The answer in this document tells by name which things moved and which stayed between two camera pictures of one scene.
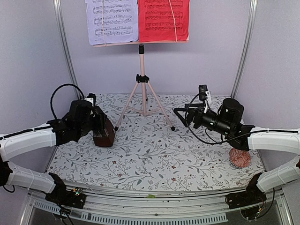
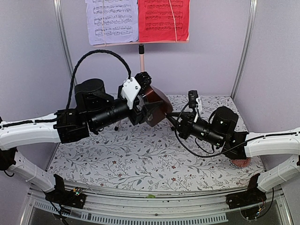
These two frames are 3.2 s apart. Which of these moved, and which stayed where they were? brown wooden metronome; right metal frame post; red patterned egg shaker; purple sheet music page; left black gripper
Moved: left black gripper; brown wooden metronome
Stayed: red patterned egg shaker; right metal frame post; purple sheet music page
